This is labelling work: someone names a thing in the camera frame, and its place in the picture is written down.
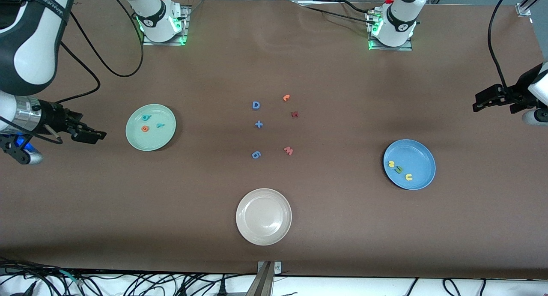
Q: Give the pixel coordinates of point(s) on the blue foam letter D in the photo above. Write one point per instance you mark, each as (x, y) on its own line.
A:
(256, 105)

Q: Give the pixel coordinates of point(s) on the light green plate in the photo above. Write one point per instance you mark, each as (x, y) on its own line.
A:
(150, 139)

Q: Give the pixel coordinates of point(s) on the beige plate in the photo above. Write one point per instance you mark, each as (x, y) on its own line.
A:
(263, 216)

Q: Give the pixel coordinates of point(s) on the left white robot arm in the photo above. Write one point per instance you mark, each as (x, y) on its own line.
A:
(400, 17)

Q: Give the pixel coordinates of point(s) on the pink foam letter w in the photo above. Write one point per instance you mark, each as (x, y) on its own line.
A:
(288, 150)

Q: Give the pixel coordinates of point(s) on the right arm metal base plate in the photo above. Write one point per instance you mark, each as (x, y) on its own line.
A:
(185, 26)

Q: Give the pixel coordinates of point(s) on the blue foam number 6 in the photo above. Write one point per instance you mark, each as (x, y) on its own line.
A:
(256, 155)

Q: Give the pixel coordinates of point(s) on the blue plate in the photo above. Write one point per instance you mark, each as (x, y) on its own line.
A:
(417, 156)

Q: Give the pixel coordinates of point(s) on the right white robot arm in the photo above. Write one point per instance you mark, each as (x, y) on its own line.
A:
(34, 52)

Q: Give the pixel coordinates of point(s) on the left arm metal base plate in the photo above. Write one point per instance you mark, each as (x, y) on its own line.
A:
(406, 47)

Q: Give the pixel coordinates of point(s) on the aluminium corner bracket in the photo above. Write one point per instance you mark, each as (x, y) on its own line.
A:
(524, 9)

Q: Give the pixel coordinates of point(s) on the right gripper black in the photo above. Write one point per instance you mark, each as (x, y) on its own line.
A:
(52, 117)

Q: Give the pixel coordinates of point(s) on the brown table cover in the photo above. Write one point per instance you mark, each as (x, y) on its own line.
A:
(85, 201)

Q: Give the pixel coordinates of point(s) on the black power plug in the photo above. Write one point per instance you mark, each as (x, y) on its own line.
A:
(222, 289)

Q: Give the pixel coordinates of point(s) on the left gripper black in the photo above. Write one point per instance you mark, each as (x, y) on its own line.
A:
(516, 94)

